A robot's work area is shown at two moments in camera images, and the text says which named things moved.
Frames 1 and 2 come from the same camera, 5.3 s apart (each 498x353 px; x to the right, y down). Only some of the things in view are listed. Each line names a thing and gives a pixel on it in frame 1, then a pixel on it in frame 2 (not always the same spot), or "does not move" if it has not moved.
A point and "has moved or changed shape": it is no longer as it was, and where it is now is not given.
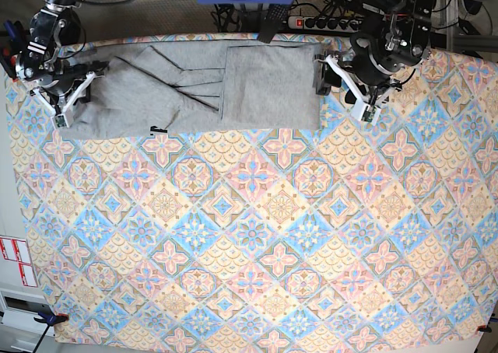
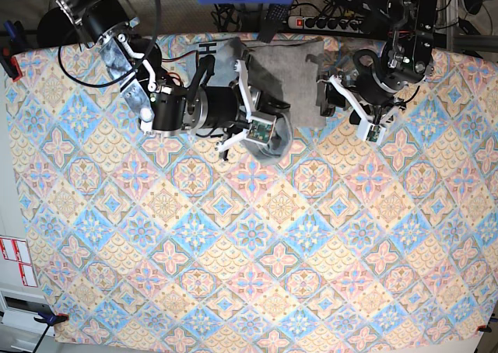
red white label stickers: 15,250 does not move
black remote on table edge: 275,17 does not move
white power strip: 327,24 does not move
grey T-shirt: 201,88 has moved or changed shape
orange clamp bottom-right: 483,328 does not move
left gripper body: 68,73 → 223,107
